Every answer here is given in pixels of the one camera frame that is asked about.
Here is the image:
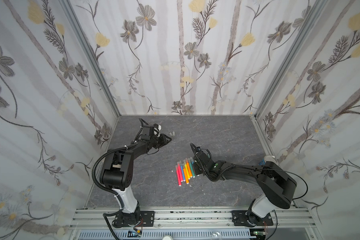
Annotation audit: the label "teal marker pen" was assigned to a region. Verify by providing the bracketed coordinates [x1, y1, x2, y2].
[188, 160, 195, 178]

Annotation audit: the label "light orange marker pen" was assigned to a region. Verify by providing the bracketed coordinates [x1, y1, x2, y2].
[183, 167, 189, 185]

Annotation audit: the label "blue soup can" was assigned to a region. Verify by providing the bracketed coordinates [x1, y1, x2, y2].
[259, 159, 267, 166]

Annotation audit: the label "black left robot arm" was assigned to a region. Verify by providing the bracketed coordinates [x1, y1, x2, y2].
[92, 121, 172, 228]

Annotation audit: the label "pink marker pen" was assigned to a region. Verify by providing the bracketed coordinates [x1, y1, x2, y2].
[176, 165, 182, 187]

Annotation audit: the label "white vented cable duct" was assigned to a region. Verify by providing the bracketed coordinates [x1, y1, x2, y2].
[77, 229, 257, 240]

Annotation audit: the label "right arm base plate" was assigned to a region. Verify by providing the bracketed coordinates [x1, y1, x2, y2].
[231, 211, 274, 228]

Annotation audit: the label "aluminium frame rail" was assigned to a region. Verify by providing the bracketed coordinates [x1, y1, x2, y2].
[69, 207, 316, 230]

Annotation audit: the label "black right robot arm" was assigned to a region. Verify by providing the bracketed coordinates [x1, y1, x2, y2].
[191, 144, 297, 228]

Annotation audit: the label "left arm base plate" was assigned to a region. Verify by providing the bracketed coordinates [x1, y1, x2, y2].
[112, 211, 155, 228]

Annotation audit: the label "red marker pen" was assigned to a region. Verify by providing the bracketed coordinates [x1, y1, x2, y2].
[177, 162, 184, 183]

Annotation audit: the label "small blue marker pen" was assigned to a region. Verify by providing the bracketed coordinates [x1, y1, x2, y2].
[180, 166, 186, 182]

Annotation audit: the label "black corrugated cable conduit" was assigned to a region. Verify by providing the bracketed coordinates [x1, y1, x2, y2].
[91, 143, 139, 196]

